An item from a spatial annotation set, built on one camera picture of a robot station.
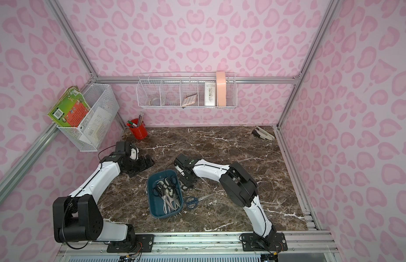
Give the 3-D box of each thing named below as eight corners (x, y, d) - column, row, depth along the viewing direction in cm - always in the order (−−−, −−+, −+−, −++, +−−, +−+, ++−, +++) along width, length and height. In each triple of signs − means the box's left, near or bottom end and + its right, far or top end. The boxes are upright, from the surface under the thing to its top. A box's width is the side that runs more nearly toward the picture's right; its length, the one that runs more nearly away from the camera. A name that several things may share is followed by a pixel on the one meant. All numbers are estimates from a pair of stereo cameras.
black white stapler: (252, 133, 119) (253, 130, 116) (255, 128, 121) (256, 125, 119) (271, 143, 113) (273, 140, 110) (275, 138, 115) (276, 135, 113)
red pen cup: (132, 139, 116) (125, 127, 106) (137, 125, 125) (131, 112, 115) (146, 139, 116) (140, 127, 106) (150, 125, 125) (145, 112, 115)
